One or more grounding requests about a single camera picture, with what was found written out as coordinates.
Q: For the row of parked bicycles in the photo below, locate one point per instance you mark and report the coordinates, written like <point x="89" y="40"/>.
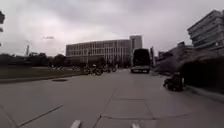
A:
<point x="95" y="70"/>

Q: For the wide grey building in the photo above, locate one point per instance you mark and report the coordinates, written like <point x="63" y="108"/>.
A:
<point x="100" y="50"/>

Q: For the grey concrete road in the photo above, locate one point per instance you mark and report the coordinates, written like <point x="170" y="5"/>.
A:
<point x="100" y="96"/>

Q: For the dark upright sign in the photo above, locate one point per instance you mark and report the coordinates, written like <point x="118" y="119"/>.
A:
<point x="152" y="56"/>

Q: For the manhole cover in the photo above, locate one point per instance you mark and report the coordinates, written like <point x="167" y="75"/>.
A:
<point x="59" y="80"/>

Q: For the low sloped building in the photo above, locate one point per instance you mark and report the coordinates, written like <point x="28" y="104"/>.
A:
<point x="173" y="56"/>

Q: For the dark scooter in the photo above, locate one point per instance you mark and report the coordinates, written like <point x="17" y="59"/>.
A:
<point x="174" y="82"/>

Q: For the row of trees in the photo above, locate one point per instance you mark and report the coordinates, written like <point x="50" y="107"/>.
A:
<point x="36" y="59"/>

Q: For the grey kerb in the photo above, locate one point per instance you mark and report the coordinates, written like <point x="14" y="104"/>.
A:
<point x="36" y="78"/>

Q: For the grass strip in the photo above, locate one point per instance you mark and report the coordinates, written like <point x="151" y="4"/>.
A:
<point x="30" y="71"/>

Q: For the thin tower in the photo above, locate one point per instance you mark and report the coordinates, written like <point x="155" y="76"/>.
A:
<point x="27" y="50"/>

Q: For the dark hedge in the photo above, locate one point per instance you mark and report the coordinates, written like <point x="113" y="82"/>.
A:
<point x="203" y="71"/>

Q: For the tall tiered building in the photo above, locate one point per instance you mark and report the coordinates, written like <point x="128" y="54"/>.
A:
<point x="208" y="31"/>

